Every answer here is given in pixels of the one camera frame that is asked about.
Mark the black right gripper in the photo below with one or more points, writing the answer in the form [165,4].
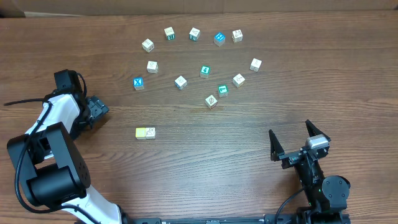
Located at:
[291,158]

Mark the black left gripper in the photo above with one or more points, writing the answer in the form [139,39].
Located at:
[98,106]

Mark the yellow-top wooden block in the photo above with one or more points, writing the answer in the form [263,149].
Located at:
[140,133]

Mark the green-edged picture wooden block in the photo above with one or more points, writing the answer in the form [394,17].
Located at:
[150,133]

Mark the blue D wooden block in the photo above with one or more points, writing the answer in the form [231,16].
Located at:
[180,82]

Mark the red Y wooden block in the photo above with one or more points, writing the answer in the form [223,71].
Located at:
[211,101]

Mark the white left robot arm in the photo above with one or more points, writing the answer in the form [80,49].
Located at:
[51,174]

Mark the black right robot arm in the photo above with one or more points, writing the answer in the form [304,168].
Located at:
[327,196]

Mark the blue X wooden block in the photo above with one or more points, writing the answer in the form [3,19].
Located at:
[138,83]

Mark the plain globe wooden block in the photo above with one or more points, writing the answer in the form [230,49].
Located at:
[152,67]

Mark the yellow-edged wooden block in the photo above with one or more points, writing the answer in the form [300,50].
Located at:
[148,45]

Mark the yellow G wooden block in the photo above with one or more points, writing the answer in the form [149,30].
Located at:
[238,80]

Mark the yellow anchor wooden block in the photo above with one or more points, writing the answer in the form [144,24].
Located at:
[255,65]

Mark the green 7 wooden block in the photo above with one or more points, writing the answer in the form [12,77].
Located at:
[223,90]

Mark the green K wooden block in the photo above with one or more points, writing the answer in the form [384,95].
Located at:
[170,34]

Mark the green 4 wooden block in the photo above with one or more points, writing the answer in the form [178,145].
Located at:
[205,71]

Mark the yellow O wooden block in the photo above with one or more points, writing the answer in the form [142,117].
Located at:
[237,36]

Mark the green J wooden block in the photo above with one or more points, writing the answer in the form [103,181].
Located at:
[194,34]

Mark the blue-top wooden block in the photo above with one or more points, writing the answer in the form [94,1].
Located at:
[219,39]

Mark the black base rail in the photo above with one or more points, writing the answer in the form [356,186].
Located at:
[242,220]

